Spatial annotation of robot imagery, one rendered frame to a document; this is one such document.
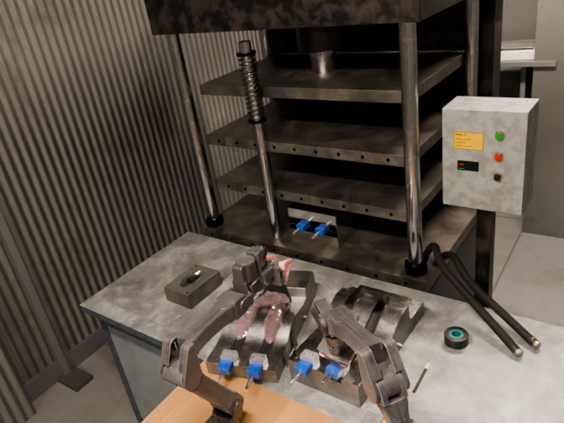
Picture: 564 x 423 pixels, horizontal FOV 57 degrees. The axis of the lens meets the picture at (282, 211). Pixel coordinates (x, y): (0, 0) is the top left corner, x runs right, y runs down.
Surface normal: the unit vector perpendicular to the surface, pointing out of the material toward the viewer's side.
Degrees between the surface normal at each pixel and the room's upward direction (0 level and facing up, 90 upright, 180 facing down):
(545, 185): 90
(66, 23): 90
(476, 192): 90
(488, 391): 0
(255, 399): 0
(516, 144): 90
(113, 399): 0
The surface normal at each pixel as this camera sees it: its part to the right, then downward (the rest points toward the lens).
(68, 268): 0.82, 0.15
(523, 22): -0.55, 0.45
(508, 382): -0.14, -0.88
